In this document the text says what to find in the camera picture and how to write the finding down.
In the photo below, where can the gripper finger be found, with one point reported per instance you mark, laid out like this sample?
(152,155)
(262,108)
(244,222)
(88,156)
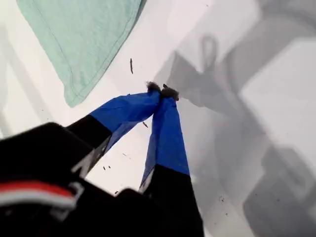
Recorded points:
(123,111)
(168,138)

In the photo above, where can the pale green T-shirt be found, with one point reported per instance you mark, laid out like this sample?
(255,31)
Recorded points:
(79,37)

